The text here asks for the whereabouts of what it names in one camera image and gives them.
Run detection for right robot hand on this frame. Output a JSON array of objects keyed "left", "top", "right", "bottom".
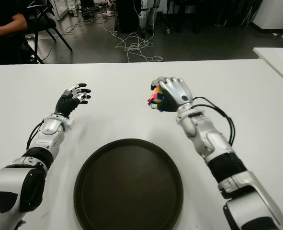
[{"left": 149, "top": 76, "right": 194, "bottom": 113}]

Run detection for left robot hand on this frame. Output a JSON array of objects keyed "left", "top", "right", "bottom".
[{"left": 55, "top": 83, "right": 92, "bottom": 118}]

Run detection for multicoloured Rubik's cube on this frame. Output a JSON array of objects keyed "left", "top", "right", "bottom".
[{"left": 147, "top": 86, "right": 166, "bottom": 108}]

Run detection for dark round plate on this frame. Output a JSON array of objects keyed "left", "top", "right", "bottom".
[{"left": 73, "top": 138, "right": 184, "bottom": 230}]

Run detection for white humanoid robot legs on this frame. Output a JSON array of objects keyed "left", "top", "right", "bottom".
[{"left": 138, "top": 0, "right": 158, "bottom": 34}]

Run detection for black folding chair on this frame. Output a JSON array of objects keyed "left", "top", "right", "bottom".
[{"left": 23, "top": 0, "right": 73, "bottom": 64}]

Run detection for white glass display case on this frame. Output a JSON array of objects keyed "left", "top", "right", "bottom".
[{"left": 49, "top": 0, "right": 81, "bottom": 21}]

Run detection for white side table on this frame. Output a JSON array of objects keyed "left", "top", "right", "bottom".
[{"left": 252, "top": 47, "right": 283, "bottom": 88}]

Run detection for person in black shirt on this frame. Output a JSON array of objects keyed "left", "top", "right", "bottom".
[{"left": 0, "top": 0, "right": 29, "bottom": 72}]

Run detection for white cabinet with black base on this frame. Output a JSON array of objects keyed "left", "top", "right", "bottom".
[{"left": 252, "top": 0, "right": 283, "bottom": 31}]

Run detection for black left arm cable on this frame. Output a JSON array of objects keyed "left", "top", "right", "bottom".
[{"left": 26, "top": 121, "right": 45, "bottom": 150}]

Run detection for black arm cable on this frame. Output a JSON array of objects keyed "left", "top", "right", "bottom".
[
  {"left": 193, "top": 96, "right": 235, "bottom": 147},
  {"left": 26, "top": 121, "right": 45, "bottom": 150}
]

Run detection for tangled white floor cable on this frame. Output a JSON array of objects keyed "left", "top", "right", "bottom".
[{"left": 102, "top": 23, "right": 164, "bottom": 63}]

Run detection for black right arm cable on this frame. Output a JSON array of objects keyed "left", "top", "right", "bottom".
[{"left": 193, "top": 96, "right": 235, "bottom": 147}]

